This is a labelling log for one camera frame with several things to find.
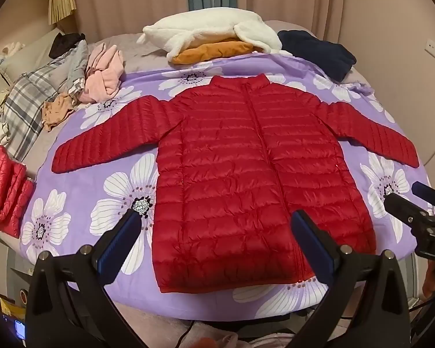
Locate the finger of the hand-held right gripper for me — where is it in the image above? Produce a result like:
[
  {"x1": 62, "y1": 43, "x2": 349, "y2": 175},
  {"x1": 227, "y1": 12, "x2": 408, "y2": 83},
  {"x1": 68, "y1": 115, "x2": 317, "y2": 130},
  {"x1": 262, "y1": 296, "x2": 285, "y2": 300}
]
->
[
  {"x1": 411, "y1": 180, "x2": 435, "y2": 211},
  {"x1": 384, "y1": 193, "x2": 434, "y2": 227}
]

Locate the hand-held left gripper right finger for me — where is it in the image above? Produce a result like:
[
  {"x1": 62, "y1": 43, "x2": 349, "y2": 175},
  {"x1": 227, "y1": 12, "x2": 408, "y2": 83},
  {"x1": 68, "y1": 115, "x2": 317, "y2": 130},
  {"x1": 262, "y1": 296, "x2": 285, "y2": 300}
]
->
[{"x1": 291, "y1": 210, "x2": 412, "y2": 348}]

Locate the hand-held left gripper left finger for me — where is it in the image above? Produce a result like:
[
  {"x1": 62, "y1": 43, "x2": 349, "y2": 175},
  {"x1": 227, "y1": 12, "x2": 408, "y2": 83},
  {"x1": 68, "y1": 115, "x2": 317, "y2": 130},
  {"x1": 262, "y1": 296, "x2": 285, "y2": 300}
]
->
[{"x1": 23, "y1": 208, "x2": 146, "y2": 348}]

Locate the red quilted down jacket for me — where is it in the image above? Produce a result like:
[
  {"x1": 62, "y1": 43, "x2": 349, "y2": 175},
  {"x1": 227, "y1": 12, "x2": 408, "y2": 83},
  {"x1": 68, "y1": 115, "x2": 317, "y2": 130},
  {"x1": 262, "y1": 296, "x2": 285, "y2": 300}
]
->
[{"x1": 52, "y1": 73, "x2": 420, "y2": 294}]

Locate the purple floral blanket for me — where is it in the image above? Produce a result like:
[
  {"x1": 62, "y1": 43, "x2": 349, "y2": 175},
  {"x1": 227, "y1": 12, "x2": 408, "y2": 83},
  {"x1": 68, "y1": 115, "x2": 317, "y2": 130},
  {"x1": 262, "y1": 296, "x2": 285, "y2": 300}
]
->
[{"x1": 20, "y1": 52, "x2": 434, "y2": 321}]

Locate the shiny red folded jacket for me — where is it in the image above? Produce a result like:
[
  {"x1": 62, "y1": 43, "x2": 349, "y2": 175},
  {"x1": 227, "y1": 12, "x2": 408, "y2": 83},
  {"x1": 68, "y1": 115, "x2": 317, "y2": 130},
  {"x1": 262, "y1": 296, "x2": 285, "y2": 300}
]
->
[{"x1": 0, "y1": 145, "x2": 36, "y2": 239}]

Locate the yellow packet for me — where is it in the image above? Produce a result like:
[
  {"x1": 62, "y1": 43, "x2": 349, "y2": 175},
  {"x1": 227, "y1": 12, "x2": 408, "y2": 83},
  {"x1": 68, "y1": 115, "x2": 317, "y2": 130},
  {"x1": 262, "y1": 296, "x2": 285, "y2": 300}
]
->
[{"x1": 0, "y1": 297, "x2": 22, "y2": 317}]

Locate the small device with blue screen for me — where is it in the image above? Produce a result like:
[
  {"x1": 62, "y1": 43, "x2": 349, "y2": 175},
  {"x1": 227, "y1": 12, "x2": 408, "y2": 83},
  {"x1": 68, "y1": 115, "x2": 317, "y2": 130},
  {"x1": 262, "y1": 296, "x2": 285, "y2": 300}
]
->
[{"x1": 2, "y1": 315, "x2": 28, "y2": 341}]

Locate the tan garment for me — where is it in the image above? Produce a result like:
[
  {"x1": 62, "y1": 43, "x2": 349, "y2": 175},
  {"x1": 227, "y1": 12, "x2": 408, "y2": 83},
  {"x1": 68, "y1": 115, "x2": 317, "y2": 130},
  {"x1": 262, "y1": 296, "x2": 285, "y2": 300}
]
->
[{"x1": 43, "y1": 92, "x2": 77, "y2": 133}]

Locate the pink garment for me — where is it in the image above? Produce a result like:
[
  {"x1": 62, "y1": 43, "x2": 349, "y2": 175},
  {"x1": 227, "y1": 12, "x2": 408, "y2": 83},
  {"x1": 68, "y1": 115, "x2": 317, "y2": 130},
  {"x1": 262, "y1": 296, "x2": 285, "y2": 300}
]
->
[{"x1": 80, "y1": 42, "x2": 124, "y2": 104}]

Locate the grey plaid cloth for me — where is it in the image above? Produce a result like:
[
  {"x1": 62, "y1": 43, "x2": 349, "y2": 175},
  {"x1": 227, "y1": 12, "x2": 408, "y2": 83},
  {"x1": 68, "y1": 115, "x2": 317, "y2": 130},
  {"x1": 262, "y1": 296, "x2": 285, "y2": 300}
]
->
[{"x1": 2, "y1": 58, "x2": 73, "y2": 162}]

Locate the navy blue garment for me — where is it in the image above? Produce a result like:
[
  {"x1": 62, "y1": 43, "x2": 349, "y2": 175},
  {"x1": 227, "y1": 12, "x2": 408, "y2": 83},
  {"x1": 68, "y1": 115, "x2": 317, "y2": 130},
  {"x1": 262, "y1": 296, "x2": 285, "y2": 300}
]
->
[{"x1": 277, "y1": 30, "x2": 356, "y2": 82}]

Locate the grey striped garment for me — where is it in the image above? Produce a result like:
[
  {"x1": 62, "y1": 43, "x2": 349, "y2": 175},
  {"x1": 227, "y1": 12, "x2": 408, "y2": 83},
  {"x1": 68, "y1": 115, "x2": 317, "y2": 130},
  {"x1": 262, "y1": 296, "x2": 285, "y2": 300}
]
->
[{"x1": 45, "y1": 40, "x2": 91, "y2": 97}]

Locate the black garment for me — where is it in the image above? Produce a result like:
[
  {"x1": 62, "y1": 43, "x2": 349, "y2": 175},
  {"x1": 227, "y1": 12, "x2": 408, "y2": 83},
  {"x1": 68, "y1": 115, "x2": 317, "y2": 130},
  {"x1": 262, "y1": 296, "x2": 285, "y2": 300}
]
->
[{"x1": 49, "y1": 32, "x2": 86, "y2": 59}]

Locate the cream pillow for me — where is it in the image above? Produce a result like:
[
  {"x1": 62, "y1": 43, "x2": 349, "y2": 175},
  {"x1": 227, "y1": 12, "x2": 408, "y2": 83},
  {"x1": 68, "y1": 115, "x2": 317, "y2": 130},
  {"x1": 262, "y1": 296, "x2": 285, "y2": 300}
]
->
[{"x1": 0, "y1": 27, "x2": 64, "y2": 84}]

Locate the orange garment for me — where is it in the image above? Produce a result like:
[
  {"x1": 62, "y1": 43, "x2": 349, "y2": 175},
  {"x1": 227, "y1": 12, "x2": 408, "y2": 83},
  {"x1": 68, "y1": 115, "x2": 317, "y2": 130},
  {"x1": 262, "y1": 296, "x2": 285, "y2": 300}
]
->
[{"x1": 173, "y1": 41, "x2": 254, "y2": 65}]

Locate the white plush toy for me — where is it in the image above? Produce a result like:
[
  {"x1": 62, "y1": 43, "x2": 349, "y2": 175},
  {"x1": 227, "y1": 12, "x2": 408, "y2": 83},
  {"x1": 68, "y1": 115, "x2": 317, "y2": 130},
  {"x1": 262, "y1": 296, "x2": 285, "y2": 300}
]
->
[{"x1": 0, "y1": 41, "x2": 25, "y2": 69}]

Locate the white fleece garment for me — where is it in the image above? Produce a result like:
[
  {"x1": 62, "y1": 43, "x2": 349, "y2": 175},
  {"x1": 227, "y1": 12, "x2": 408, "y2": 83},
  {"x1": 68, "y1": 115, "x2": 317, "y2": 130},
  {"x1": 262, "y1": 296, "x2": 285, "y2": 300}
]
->
[{"x1": 137, "y1": 7, "x2": 294, "y2": 62}]

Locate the beige fringe hanging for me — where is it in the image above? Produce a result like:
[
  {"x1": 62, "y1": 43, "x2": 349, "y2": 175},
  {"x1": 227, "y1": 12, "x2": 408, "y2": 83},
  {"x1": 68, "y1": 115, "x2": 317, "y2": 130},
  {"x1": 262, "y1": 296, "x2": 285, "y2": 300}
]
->
[{"x1": 48, "y1": 0, "x2": 77, "y2": 25}]

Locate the black cable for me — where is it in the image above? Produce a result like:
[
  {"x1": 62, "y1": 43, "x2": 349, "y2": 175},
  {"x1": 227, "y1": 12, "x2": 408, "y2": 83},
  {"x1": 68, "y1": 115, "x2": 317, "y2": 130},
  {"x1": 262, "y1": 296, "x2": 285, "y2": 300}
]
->
[{"x1": 177, "y1": 319, "x2": 200, "y2": 348}]

